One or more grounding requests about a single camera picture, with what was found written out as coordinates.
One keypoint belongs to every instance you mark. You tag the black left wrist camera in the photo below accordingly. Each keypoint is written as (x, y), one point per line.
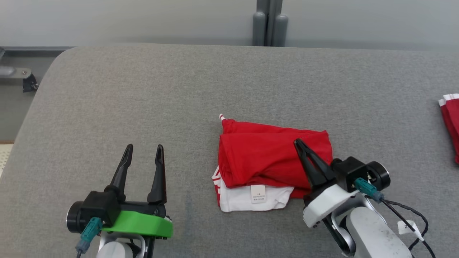
(100, 208)

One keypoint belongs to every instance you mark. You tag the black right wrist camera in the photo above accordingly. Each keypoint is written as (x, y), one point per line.
(353, 170)

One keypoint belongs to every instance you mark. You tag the metal door bracket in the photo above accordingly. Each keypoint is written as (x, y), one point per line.
(18, 73)

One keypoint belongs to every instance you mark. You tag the folded red white garment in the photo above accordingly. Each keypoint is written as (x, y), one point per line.
(452, 122)

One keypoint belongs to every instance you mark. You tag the red white garment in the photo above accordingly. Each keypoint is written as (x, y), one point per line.
(452, 122)
(265, 154)

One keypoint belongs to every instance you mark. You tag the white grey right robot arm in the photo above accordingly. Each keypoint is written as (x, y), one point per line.
(373, 233)

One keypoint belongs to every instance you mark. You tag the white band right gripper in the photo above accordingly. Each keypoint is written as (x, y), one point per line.
(326, 204)

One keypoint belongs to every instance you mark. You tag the grey door posts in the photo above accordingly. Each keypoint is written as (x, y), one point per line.
(270, 25)

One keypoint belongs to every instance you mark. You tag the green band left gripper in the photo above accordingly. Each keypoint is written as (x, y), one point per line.
(143, 222)

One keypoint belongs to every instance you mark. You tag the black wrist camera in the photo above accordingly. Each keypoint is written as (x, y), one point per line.
(353, 170)
(100, 208)

